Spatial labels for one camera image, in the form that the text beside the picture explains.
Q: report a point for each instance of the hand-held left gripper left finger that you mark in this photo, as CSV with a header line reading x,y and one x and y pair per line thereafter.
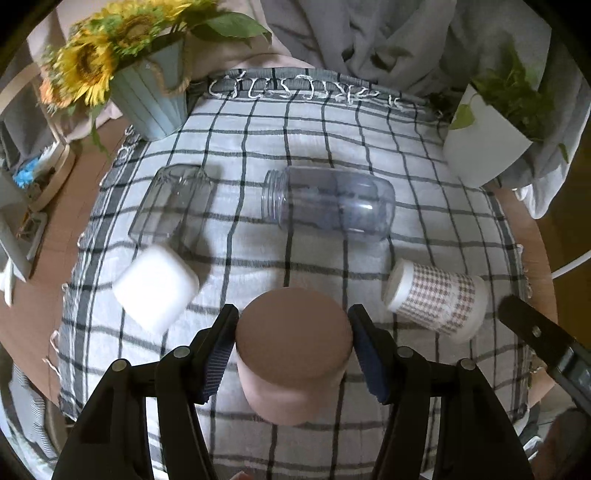
x,y
216,364

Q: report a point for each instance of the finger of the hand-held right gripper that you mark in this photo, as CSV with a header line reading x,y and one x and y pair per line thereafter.
x,y
531,328

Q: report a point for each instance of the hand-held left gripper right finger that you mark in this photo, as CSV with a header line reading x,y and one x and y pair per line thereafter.
x,y
373,364

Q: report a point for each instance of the houndstooth patterned paper cup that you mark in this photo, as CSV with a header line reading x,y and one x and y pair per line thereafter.
x,y
434,300

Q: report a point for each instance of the clear glass cup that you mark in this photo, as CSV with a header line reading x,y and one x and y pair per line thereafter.
x,y
170,201

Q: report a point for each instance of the square jar with white lid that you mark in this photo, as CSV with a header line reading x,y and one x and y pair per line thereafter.
x,y
154,287

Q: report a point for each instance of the checkered tablecloth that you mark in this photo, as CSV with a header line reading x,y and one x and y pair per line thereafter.
x,y
295,258

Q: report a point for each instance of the clear plastic jar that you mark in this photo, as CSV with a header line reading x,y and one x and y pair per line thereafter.
x,y
328,204

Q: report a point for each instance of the white plant pot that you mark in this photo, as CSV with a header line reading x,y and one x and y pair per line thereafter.
x,y
483,142

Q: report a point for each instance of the green plant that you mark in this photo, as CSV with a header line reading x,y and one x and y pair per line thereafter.
x,y
512,87

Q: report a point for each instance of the round wooden tray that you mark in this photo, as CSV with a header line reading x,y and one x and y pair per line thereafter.
x,y
51,171

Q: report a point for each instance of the light blue flower pot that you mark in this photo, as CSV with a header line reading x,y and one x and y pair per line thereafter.
x,y
150,91

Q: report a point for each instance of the grey blanket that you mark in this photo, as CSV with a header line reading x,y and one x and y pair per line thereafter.
x,y
415,55

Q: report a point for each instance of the sunflower bouquet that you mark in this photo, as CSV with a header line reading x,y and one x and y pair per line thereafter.
x,y
115,46

